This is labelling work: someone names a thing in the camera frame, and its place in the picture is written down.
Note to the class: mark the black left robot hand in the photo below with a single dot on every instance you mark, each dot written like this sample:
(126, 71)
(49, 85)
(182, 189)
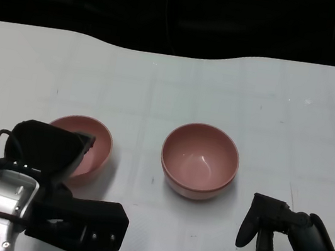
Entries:
(43, 147)

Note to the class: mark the pink bowl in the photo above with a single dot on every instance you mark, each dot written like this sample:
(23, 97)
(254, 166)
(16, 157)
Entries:
(99, 153)
(191, 193)
(201, 156)

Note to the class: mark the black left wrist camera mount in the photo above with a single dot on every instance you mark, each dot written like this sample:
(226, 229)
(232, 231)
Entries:
(82, 223)

